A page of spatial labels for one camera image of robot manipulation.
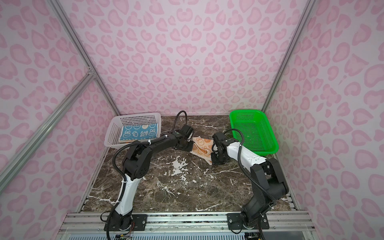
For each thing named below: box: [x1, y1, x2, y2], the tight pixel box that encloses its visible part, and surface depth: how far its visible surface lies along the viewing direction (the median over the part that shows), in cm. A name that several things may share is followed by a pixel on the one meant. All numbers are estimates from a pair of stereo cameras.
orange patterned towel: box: [190, 136, 214, 165], surface depth 100 cm
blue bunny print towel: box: [119, 123, 159, 143], surface depth 108 cm
